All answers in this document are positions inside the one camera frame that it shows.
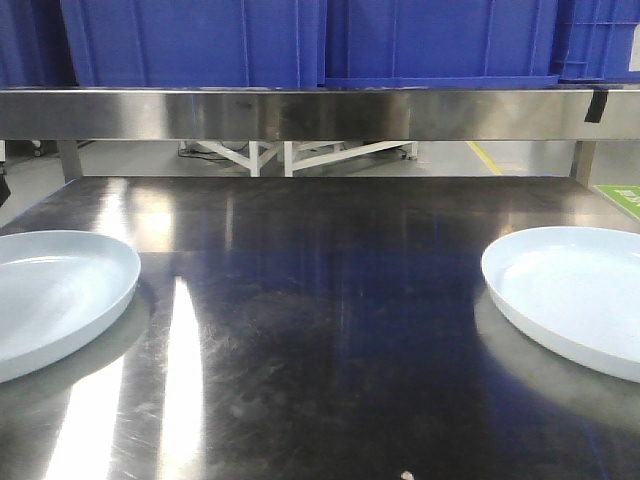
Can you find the blue plastic crate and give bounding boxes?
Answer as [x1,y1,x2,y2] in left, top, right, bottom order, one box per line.
[60,1,327,89]
[325,0,558,89]
[551,0,639,83]

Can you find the steel shelf post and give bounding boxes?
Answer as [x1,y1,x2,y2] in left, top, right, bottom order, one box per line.
[56,140,84,183]
[570,141,597,187]

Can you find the black tape strip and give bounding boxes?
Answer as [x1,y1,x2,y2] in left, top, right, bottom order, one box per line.
[584,88,609,124]

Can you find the blue crate far left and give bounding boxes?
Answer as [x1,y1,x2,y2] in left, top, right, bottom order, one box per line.
[1,0,76,88]

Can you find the blue plastic crate left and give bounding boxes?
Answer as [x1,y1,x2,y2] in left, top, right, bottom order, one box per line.
[60,1,327,89]

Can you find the blue plastic crate middle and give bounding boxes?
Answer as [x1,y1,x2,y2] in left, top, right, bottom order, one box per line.
[325,0,558,89]

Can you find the white metal frame stand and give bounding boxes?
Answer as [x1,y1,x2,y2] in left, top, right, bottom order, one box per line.
[178,140,419,177]

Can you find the blue plastic crate right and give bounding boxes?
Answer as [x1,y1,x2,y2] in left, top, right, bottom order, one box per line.
[551,0,639,83]

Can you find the steel shelf post left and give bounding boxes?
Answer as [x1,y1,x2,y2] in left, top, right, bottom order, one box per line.
[56,140,84,183]

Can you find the steel shelf post right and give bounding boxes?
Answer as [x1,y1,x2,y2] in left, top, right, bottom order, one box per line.
[570,141,597,187]

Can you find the pale blue plate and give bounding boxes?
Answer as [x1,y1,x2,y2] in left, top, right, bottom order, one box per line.
[1,230,141,381]
[481,226,639,382]

